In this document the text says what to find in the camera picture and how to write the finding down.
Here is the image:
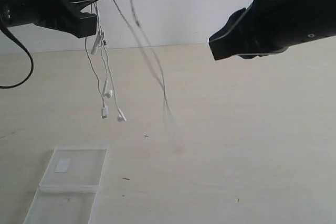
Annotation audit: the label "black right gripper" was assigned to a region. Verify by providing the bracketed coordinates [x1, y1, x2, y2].
[208, 0, 335, 60]

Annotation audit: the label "white wired earphones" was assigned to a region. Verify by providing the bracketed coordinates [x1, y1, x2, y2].
[84, 0, 176, 125]

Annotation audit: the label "white label in case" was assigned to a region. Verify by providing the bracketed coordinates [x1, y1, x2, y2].
[54, 158, 71, 173]

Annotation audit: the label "clear plastic case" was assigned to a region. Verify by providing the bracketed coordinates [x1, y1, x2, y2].
[24, 145, 109, 223]

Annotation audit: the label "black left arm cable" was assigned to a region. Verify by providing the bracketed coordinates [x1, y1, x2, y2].
[0, 22, 34, 89]

